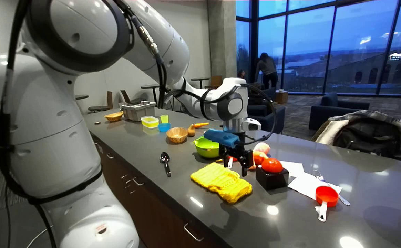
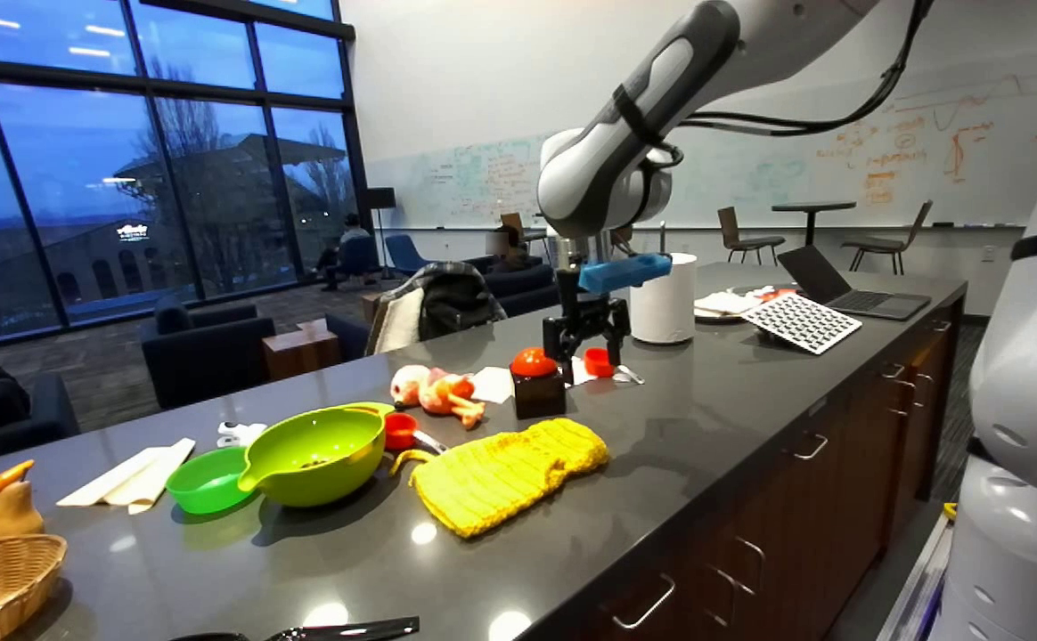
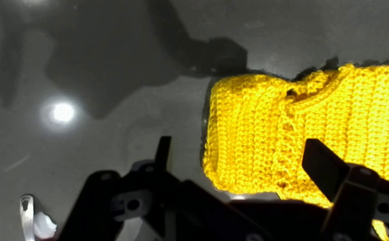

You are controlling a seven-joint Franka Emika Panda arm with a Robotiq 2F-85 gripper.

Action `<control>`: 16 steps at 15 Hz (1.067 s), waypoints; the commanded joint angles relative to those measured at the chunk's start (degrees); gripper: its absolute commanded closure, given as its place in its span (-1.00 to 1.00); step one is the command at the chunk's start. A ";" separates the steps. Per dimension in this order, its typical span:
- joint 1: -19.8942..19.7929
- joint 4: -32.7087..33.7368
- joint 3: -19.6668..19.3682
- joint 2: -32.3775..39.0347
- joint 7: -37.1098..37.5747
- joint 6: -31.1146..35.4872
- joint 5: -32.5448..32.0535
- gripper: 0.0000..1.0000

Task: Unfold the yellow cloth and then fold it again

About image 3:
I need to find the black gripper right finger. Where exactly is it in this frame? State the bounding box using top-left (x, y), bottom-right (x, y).
top-left (301, 138), bottom-right (389, 241)

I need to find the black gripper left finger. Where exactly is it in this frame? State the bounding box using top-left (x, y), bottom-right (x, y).
top-left (57, 135), bottom-right (266, 241)

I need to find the yellow knitted cloth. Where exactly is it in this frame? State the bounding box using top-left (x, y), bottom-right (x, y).
top-left (200, 62), bottom-right (389, 241)

